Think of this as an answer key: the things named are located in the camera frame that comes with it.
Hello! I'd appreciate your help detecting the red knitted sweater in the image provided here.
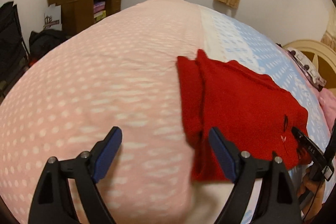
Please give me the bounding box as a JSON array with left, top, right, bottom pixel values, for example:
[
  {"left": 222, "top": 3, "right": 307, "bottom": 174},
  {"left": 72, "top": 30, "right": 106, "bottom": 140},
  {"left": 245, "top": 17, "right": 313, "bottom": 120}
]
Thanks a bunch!
[{"left": 177, "top": 50, "right": 311, "bottom": 182}]

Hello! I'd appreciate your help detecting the person's right hand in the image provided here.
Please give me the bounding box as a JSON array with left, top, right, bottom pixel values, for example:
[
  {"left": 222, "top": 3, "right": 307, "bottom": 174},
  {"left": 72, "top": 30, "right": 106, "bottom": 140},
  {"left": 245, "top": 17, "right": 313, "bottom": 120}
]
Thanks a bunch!
[{"left": 297, "top": 164, "right": 327, "bottom": 222}]

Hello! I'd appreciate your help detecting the pink blanket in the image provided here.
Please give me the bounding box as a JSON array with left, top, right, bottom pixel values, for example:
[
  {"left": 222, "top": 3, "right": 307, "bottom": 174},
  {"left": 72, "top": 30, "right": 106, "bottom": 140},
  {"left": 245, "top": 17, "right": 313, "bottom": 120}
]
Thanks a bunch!
[{"left": 318, "top": 88, "right": 336, "bottom": 131}]

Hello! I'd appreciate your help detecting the patterned pillow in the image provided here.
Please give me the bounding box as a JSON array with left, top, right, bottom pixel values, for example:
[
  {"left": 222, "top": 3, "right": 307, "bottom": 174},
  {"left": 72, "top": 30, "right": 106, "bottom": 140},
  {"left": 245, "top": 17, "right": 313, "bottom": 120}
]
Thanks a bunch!
[{"left": 286, "top": 47, "right": 326, "bottom": 92}]

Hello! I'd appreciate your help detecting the cream wooden headboard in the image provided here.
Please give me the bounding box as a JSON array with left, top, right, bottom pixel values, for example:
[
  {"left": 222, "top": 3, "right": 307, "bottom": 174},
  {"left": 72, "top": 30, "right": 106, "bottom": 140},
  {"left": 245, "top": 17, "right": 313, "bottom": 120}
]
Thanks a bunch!
[{"left": 283, "top": 39, "right": 336, "bottom": 92}]

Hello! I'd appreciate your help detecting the beige curtain at right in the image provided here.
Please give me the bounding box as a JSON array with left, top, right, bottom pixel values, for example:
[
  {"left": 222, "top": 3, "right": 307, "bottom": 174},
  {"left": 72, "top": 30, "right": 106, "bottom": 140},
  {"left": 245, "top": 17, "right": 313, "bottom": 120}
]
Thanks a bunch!
[{"left": 321, "top": 8, "right": 336, "bottom": 52}]

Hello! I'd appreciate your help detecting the pink and blue bedsheet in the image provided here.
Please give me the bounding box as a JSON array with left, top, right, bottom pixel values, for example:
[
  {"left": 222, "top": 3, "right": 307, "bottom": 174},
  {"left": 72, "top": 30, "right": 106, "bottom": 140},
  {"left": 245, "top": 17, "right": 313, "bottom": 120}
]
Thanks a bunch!
[{"left": 1, "top": 0, "right": 330, "bottom": 223}]

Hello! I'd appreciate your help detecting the black bag on floor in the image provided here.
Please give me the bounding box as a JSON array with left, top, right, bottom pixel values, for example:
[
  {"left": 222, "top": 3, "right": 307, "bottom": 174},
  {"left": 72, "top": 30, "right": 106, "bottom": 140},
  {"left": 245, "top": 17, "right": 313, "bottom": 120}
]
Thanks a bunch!
[{"left": 29, "top": 29, "right": 67, "bottom": 60}]

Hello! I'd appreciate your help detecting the white paper bag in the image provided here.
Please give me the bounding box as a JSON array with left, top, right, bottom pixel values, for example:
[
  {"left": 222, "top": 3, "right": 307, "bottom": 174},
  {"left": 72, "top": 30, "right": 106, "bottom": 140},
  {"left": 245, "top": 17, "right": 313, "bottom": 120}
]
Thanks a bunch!
[{"left": 43, "top": 4, "right": 62, "bottom": 31}]

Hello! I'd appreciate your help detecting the brown wooden desk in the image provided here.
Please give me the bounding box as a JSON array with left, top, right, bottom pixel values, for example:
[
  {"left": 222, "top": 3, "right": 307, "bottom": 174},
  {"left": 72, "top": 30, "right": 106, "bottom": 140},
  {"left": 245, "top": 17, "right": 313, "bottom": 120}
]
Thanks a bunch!
[{"left": 45, "top": 0, "right": 125, "bottom": 37}]

